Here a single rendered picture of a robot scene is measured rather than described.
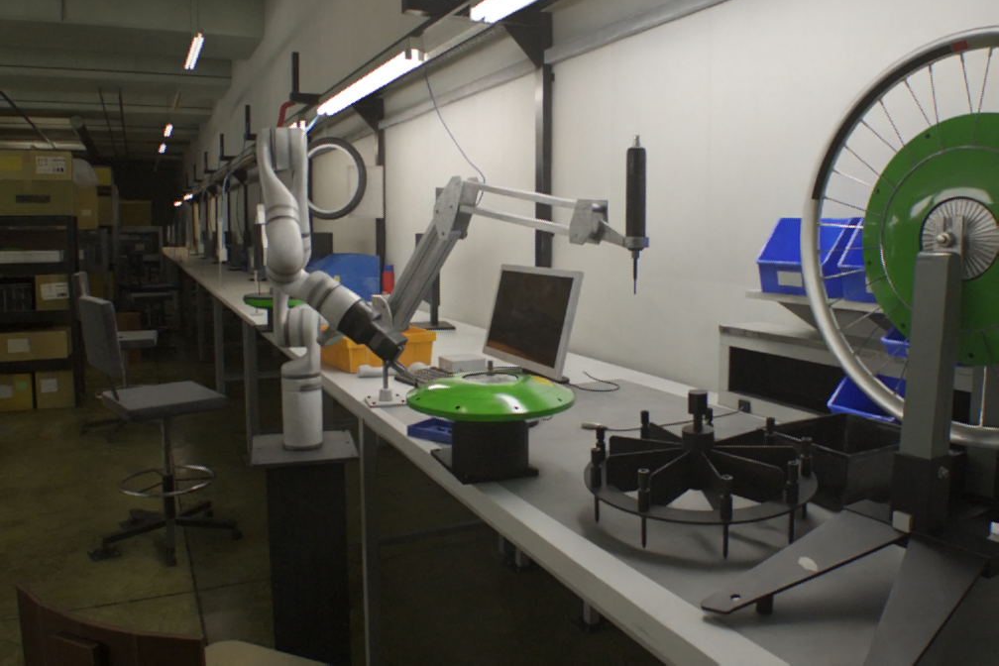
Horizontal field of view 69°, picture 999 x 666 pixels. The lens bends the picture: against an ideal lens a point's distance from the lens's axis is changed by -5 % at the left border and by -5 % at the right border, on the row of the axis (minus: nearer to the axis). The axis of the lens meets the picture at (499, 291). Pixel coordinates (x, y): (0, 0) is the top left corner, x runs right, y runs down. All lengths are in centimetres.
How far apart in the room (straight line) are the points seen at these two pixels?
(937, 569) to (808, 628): 16
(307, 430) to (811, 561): 120
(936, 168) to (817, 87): 96
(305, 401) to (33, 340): 489
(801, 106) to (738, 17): 35
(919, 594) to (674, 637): 27
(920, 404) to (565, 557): 51
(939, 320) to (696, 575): 44
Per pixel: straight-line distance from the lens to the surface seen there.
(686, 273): 233
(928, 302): 101
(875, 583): 112
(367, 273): 478
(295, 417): 184
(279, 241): 152
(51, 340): 658
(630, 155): 144
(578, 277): 208
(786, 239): 187
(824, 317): 120
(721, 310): 222
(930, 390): 101
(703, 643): 93
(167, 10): 992
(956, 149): 107
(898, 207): 110
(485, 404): 130
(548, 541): 116
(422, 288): 186
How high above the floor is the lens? 137
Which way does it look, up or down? 5 degrees down
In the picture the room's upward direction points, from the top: straight up
